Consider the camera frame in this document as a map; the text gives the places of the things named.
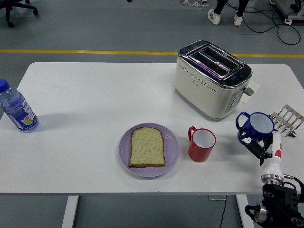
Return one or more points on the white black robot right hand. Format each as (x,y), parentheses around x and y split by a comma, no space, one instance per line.
(272,154)

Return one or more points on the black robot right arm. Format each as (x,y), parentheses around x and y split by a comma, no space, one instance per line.
(282,204)

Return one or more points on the silver metal toast rack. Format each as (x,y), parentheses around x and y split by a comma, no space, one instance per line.
(288,118)

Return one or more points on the slice of toast bread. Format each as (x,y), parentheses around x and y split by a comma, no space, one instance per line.
(147,148)

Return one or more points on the blue cup white inside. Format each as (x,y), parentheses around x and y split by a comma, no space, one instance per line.
(259,124)

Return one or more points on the red cup white inside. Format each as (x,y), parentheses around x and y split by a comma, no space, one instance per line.
(199,148)

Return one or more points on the white table leg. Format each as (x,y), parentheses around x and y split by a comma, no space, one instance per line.
(243,209)
(70,211)

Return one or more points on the clear bottle blue cap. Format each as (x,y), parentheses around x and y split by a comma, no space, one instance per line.
(20,111)

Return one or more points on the person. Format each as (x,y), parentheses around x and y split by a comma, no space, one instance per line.
(218,10)

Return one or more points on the purple round plate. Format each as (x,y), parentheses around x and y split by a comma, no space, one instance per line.
(171,152)

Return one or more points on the white paper card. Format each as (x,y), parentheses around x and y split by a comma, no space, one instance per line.
(253,86)

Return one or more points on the cream chrome two-slot toaster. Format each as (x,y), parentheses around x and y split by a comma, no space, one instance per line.
(204,95)

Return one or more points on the grey under-table control box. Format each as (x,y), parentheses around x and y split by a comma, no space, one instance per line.
(217,197)

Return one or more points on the metal equipment frame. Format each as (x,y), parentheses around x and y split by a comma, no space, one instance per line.
(291,9)

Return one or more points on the black office chair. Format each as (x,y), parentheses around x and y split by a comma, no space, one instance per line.
(9,9)

